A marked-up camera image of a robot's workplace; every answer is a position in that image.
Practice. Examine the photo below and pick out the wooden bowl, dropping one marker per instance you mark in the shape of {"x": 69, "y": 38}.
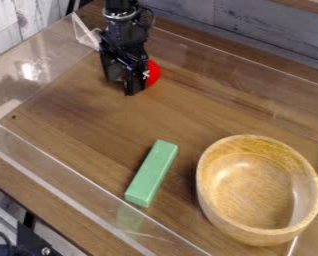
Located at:
{"x": 256, "y": 189}

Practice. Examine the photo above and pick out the clear acrylic corner bracket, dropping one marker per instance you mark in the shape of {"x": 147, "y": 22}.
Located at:
{"x": 85, "y": 37}

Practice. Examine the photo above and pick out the red ball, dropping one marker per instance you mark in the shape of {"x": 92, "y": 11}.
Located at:
{"x": 153, "y": 73}

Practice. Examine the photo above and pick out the long green rectangular block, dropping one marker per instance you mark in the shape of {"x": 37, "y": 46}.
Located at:
{"x": 144, "y": 185}

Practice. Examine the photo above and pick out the clear acrylic tray wall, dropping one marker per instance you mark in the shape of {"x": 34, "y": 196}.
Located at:
{"x": 75, "y": 137}

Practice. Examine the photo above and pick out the black metal clamp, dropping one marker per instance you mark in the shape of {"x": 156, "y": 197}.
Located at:
{"x": 29, "y": 243}

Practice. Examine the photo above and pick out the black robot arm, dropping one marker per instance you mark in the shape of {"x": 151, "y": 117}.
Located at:
{"x": 124, "y": 6}

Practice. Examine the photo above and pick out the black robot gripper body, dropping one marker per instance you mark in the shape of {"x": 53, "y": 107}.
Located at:
{"x": 123, "y": 39}

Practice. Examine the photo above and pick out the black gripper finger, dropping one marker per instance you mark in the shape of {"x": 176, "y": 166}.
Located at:
{"x": 112, "y": 66}
{"x": 136, "y": 74}

